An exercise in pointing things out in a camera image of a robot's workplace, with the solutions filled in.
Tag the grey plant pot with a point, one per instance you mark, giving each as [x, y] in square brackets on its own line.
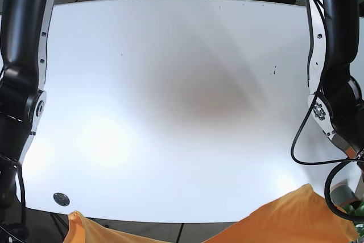
[342, 195]

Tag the green potted plant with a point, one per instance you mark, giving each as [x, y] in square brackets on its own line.
[355, 228]

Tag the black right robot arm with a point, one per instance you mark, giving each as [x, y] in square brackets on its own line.
[24, 35]

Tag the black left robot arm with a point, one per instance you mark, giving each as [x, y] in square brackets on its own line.
[335, 100]

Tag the left silver table grommet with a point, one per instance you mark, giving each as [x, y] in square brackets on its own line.
[61, 199]

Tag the orange T-shirt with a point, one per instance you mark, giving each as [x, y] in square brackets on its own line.
[299, 216]

